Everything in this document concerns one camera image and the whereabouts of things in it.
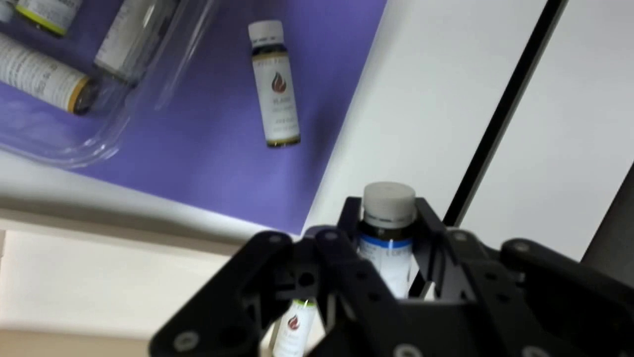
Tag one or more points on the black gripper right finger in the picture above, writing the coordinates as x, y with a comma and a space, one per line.
528, 298

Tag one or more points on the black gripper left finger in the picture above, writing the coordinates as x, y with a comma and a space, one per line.
231, 290

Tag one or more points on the white-capped bottle with blue band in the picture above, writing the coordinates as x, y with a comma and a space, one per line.
389, 204

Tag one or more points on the white bottle with red logo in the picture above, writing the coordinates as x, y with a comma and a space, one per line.
294, 333

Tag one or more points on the white-capped bottle with red logo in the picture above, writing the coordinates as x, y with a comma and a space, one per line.
276, 85

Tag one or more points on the grey-labelled bottle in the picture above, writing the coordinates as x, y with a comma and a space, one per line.
130, 36

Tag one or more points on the purple mat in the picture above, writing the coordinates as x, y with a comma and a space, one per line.
219, 151

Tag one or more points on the clear plastic clamshell container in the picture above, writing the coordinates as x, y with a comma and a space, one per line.
165, 80

